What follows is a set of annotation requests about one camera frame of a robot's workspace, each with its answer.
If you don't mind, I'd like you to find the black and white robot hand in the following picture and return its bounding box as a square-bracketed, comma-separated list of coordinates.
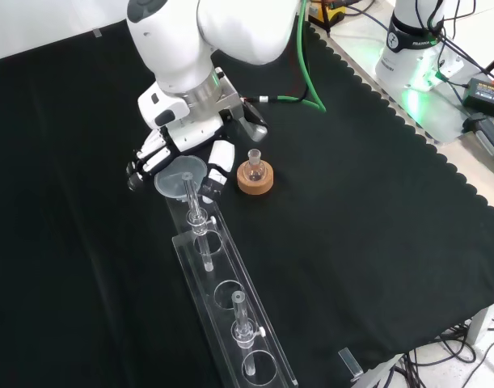
[125, 82, 236, 205]

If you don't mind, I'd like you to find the clear plastic funnel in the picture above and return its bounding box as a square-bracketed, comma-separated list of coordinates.
[154, 155, 209, 202]

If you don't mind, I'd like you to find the clear acrylic funnel stand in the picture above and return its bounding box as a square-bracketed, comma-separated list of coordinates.
[165, 171, 300, 388]

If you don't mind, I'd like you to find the glass round-bottom flask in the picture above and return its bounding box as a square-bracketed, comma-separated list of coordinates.
[246, 148, 268, 183]

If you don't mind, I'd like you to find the black bench cloth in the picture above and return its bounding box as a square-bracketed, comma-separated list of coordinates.
[0, 18, 494, 388]

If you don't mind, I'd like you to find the yellow stop button box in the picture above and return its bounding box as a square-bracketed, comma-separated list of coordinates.
[310, 0, 349, 26]

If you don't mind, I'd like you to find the pale board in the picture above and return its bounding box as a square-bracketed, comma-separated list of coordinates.
[0, 0, 131, 62]

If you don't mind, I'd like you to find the silver mounting plate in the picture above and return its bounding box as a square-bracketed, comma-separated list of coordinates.
[391, 76, 480, 144]

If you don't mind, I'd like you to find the black power adapter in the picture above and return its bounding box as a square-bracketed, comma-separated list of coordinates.
[461, 77, 494, 119]

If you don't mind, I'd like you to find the black grey power plug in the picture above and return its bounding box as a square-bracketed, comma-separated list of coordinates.
[462, 112, 494, 171]

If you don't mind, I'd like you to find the white table leg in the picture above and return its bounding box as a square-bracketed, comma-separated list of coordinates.
[466, 296, 494, 345]

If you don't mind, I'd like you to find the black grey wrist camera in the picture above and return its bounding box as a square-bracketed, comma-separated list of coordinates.
[238, 100, 270, 143]

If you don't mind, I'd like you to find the cork ring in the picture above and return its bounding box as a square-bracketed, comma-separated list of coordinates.
[236, 159, 275, 196]

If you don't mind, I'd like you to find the green cable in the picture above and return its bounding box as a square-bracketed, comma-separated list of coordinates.
[240, 0, 327, 114]

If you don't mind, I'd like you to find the dark blue cable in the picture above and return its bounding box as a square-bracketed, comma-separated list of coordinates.
[345, 2, 395, 32]

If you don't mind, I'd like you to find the black cable at arm base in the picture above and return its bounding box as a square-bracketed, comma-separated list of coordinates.
[427, 0, 494, 88]

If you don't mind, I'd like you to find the black cable under bench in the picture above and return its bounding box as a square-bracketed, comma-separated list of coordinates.
[391, 317, 494, 388]

